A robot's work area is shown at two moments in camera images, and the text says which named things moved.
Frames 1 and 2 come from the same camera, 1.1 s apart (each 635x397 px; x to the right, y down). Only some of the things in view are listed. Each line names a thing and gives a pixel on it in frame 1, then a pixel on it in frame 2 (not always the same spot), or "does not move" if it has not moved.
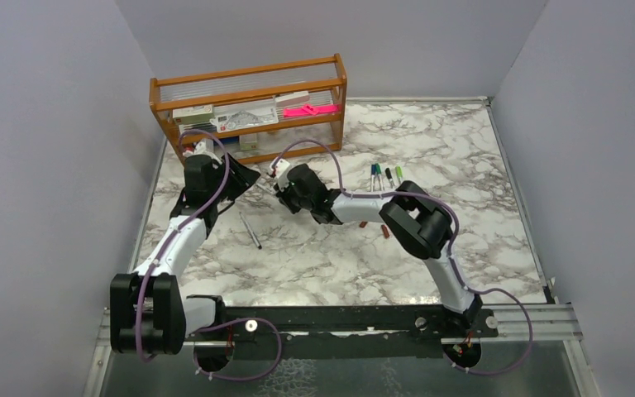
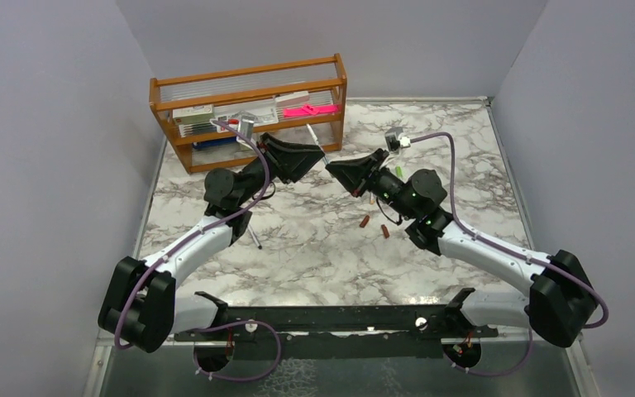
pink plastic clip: [308, 110] does not move
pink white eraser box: [296, 97] does not move
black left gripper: [242, 178] → [291, 161]
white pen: [252, 234] does not move
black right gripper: [282, 193] → [354, 174]
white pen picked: [271, 191] → [325, 157]
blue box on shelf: [227, 140] does not move
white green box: [193, 114] does not move
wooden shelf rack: [250, 112] does not move
